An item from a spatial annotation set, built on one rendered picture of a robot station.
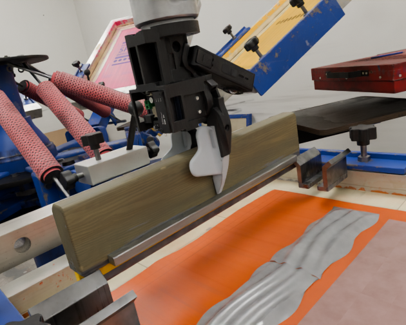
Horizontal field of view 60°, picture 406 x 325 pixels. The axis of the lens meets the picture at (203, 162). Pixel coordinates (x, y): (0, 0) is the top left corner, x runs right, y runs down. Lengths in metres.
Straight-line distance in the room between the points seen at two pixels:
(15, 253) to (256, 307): 0.33
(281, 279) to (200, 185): 0.15
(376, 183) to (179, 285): 0.36
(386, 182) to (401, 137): 1.87
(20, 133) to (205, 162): 0.53
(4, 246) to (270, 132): 0.41
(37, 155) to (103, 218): 0.46
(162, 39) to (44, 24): 4.46
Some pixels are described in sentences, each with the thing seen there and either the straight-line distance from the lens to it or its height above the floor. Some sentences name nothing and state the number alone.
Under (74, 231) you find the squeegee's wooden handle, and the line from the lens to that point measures 0.36.
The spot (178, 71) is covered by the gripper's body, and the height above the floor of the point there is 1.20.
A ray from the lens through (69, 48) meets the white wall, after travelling 4.91.
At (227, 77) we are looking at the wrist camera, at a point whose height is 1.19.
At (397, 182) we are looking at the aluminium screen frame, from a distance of 0.63.
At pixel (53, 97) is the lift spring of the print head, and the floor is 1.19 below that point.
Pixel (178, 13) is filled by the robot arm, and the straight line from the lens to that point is 0.41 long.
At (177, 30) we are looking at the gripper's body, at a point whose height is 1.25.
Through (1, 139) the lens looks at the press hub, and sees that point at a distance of 1.13.
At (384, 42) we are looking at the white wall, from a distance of 2.44.
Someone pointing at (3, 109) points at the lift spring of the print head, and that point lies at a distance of 0.93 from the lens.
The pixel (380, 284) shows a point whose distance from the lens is 0.43.
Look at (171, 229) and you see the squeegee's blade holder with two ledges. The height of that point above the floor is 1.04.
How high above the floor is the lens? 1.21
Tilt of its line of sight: 16 degrees down
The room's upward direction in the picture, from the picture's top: 11 degrees counter-clockwise
